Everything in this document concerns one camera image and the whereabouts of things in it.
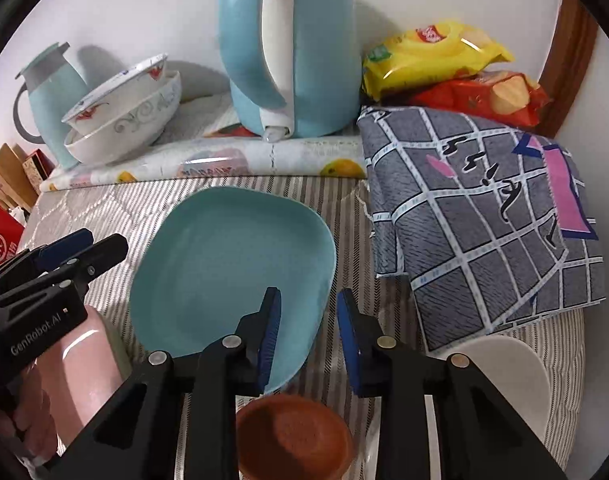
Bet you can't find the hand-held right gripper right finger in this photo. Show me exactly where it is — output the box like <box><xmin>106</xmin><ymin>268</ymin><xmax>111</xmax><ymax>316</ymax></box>
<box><xmin>335</xmin><ymin>289</ymin><xmax>570</xmax><ymax>480</ymax></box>

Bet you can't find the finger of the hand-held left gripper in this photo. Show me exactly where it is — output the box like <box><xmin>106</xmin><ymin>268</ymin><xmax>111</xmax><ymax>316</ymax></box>
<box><xmin>0</xmin><ymin>228</ymin><xmax>94</xmax><ymax>291</ymax></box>
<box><xmin>0</xmin><ymin>233</ymin><xmax>129</xmax><ymax>311</ymax></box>

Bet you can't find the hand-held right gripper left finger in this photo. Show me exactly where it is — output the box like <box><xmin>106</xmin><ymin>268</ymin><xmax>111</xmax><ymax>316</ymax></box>
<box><xmin>59</xmin><ymin>287</ymin><xmax>284</xmax><ymax>480</ymax></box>

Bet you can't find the teal plate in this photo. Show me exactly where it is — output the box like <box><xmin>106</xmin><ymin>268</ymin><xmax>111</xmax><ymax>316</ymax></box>
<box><xmin>129</xmin><ymin>186</ymin><xmax>337</xmax><ymax>395</ymax></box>

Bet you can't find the brown bowl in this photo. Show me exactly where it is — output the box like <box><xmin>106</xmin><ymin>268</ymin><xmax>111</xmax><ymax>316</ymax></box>
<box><xmin>236</xmin><ymin>394</ymin><xmax>355</xmax><ymax>480</ymax></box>

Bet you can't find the plain white bowl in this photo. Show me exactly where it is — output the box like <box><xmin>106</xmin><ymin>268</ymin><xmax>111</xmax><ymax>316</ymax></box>
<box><xmin>431</xmin><ymin>335</ymin><xmax>552</xmax><ymax>442</ymax></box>

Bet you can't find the person's left hand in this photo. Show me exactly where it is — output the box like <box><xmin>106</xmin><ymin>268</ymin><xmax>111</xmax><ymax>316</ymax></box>
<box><xmin>0</xmin><ymin>382</ymin><xmax>61</xmax><ymax>467</ymax></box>

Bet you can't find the striped quilted cover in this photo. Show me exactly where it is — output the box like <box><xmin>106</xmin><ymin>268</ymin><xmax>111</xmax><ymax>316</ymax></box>
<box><xmin>14</xmin><ymin>175</ymin><xmax>585</xmax><ymax>480</ymax></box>

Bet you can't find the brown patterned box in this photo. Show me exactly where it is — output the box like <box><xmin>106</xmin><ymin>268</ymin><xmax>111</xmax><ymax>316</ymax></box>
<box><xmin>22</xmin><ymin>149</ymin><xmax>55</xmax><ymax>196</ymax></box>

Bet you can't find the wooden chair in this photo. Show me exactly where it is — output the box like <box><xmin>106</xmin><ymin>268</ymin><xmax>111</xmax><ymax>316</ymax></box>
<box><xmin>0</xmin><ymin>142</ymin><xmax>40</xmax><ymax>211</ymax></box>

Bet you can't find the large white porcelain bowl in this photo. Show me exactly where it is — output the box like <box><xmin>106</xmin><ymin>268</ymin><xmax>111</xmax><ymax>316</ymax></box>
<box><xmin>63</xmin><ymin>71</ymin><xmax>182</xmax><ymax>166</ymax></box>

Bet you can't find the fruit print rolled tablecloth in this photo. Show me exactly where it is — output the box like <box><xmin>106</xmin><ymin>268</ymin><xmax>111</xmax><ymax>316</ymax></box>
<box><xmin>38</xmin><ymin>92</ymin><xmax>370</xmax><ymax>193</ymax></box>

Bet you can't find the light blue thermos jug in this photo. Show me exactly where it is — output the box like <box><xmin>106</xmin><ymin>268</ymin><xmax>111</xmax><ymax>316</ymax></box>
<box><xmin>13</xmin><ymin>42</ymin><xmax>88</xmax><ymax>171</ymax></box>

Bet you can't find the red and blue patterned bowl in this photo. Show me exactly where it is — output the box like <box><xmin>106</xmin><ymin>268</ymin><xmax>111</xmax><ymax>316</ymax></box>
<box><xmin>61</xmin><ymin>52</ymin><xmax>170</xmax><ymax>136</ymax></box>

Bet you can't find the grey checked folded cloth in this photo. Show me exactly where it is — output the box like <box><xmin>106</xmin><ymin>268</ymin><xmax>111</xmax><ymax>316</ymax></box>
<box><xmin>357</xmin><ymin>105</ymin><xmax>607</xmax><ymax>353</ymax></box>

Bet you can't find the red snack packet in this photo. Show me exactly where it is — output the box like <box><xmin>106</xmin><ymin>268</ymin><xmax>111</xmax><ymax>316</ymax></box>
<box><xmin>409</xmin><ymin>70</ymin><xmax>550</xmax><ymax>129</ymax></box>

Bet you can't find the light blue electric kettle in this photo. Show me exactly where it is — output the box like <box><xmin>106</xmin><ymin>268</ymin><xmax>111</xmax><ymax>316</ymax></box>
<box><xmin>219</xmin><ymin>0</ymin><xmax>361</xmax><ymax>144</ymax></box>

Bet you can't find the yellow snack packet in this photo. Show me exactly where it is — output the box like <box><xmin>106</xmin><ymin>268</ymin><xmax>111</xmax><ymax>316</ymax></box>
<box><xmin>361</xmin><ymin>20</ymin><xmax>515</xmax><ymax>103</ymax></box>

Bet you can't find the brown wooden door frame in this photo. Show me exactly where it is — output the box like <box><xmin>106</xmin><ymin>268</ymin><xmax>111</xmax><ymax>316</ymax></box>
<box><xmin>537</xmin><ymin>0</ymin><xmax>600</xmax><ymax>139</ymax></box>

